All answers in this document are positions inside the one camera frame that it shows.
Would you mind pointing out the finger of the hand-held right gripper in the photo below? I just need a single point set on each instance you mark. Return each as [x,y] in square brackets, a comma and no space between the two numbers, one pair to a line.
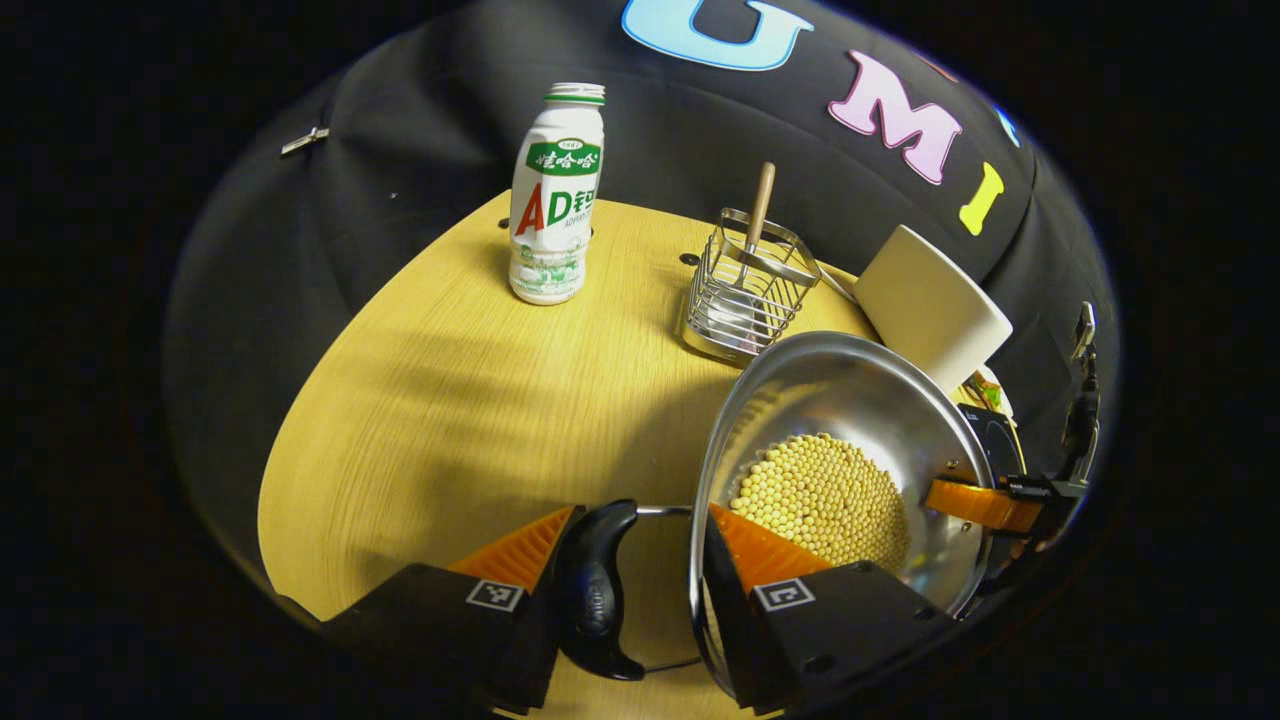
[975,503]

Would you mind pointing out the white toaster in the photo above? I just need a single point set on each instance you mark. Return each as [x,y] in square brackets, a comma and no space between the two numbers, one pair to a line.
[930,305]

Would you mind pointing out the white drink bottle green label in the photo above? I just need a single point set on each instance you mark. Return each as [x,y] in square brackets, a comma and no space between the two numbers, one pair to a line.
[555,200]

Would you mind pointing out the silver cloth clip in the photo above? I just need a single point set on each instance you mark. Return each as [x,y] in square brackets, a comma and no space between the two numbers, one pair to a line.
[305,140]

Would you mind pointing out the pile of soybeans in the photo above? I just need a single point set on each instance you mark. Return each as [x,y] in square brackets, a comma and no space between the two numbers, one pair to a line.
[820,490]

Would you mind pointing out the black induction cooktop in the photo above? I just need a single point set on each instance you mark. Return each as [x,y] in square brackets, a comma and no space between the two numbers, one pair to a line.
[995,435]

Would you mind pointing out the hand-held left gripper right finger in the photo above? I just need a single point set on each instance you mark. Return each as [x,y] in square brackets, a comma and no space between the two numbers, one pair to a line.
[728,620]

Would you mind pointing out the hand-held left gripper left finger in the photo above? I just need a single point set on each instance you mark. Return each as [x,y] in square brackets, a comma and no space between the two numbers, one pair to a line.
[430,625]

